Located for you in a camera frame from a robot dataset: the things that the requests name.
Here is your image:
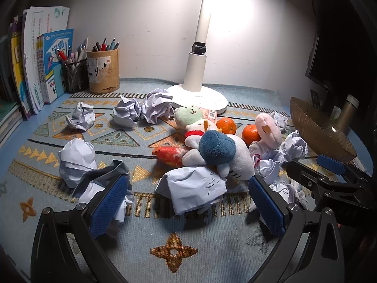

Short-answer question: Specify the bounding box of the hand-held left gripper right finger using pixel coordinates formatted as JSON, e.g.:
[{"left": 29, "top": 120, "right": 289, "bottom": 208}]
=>
[{"left": 248, "top": 175, "right": 345, "bottom": 283}]

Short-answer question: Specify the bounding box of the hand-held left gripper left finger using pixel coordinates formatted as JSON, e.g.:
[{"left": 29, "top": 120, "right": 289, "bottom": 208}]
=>
[{"left": 30, "top": 175, "right": 130, "bottom": 283}]

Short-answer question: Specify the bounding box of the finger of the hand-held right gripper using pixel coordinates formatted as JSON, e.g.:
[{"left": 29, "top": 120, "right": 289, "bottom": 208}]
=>
[
  {"left": 285, "top": 161, "right": 335, "bottom": 196},
  {"left": 316, "top": 154, "right": 372, "bottom": 183}
]

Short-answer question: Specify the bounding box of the white paper ball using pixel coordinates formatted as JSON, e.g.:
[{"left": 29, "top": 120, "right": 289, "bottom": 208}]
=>
[
  {"left": 278, "top": 131, "right": 308, "bottom": 162},
  {"left": 269, "top": 183, "right": 307, "bottom": 210},
  {"left": 271, "top": 111, "right": 288, "bottom": 132},
  {"left": 143, "top": 88, "right": 175, "bottom": 124},
  {"left": 113, "top": 95, "right": 143, "bottom": 128},
  {"left": 255, "top": 150, "right": 285, "bottom": 185},
  {"left": 65, "top": 102, "right": 96, "bottom": 132},
  {"left": 57, "top": 138, "right": 98, "bottom": 188}
]

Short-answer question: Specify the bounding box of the golden ribbed glass bowl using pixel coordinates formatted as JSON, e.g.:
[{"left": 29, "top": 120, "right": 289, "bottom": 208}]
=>
[{"left": 289, "top": 96, "right": 357, "bottom": 163}]

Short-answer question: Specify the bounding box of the pink plush toy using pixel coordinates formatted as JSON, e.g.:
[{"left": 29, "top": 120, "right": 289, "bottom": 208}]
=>
[{"left": 255, "top": 113, "right": 283, "bottom": 149}]

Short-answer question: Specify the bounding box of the orange mandarin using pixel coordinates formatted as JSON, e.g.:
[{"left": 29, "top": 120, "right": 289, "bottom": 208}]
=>
[
  {"left": 217, "top": 117, "right": 238, "bottom": 135},
  {"left": 242, "top": 124, "right": 262, "bottom": 145}
]

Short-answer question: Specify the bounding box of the blue white shark plush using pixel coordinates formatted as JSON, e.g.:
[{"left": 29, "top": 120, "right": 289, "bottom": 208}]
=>
[{"left": 182, "top": 130, "right": 255, "bottom": 181}]

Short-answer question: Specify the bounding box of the paper with handwriting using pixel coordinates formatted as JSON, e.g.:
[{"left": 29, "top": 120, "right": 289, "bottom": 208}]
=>
[{"left": 155, "top": 166, "right": 227, "bottom": 215}]

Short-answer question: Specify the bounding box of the red orange snack packet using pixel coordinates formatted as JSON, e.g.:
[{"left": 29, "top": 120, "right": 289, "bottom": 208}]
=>
[{"left": 152, "top": 146, "right": 189, "bottom": 167}]

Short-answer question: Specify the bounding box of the white bear plush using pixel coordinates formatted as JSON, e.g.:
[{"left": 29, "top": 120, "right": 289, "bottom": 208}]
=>
[{"left": 184, "top": 119, "right": 218, "bottom": 148}]

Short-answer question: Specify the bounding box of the green bear face plush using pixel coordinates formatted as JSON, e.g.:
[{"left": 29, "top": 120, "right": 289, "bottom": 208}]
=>
[{"left": 174, "top": 105, "right": 204, "bottom": 130}]

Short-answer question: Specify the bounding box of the golden thermos bottle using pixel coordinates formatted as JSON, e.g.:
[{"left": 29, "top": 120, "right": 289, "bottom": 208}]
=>
[{"left": 336, "top": 94, "right": 360, "bottom": 133}]

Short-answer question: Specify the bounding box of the patterned blue woven mat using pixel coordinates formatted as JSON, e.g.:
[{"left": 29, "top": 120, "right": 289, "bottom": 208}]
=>
[{"left": 0, "top": 78, "right": 321, "bottom": 283}]

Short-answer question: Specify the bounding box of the black computer monitor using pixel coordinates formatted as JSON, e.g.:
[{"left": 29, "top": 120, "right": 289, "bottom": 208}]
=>
[{"left": 305, "top": 0, "right": 377, "bottom": 95}]

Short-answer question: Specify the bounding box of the black mesh pen holder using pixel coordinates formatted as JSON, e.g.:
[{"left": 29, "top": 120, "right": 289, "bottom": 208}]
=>
[{"left": 61, "top": 58, "right": 90, "bottom": 94}]

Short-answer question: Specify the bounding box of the bamboo pen holder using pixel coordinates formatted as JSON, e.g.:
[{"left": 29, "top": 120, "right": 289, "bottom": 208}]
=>
[{"left": 86, "top": 48, "right": 121, "bottom": 94}]

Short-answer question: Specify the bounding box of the stack of flat books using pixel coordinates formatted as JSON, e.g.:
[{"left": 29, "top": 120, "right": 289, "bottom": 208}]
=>
[{"left": 0, "top": 100, "right": 24, "bottom": 148}]

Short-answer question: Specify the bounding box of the blue cover workbook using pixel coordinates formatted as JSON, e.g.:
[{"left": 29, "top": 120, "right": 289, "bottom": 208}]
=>
[{"left": 38, "top": 29, "right": 74, "bottom": 104}]

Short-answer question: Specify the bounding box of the white desk lamp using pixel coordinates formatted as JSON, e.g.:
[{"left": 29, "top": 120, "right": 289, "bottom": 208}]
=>
[{"left": 166, "top": 0, "right": 229, "bottom": 114}]

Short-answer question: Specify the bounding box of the bundle of red white pens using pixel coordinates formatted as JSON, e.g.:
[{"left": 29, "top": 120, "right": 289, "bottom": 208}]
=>
[{"left": 57, "top": 36, "right": 89, "bottom": 64}]

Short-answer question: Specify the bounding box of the bundle of grey pens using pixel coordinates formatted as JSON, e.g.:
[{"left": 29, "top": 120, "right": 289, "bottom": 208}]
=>
[{"left": 92, "top": 37, "right": 120, "bottom": 52}]

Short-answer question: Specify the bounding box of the row of upright books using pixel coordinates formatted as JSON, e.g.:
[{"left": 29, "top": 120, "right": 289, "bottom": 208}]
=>
[{"left": 0, "top": 5, "right": 74, "bottom": 121}]

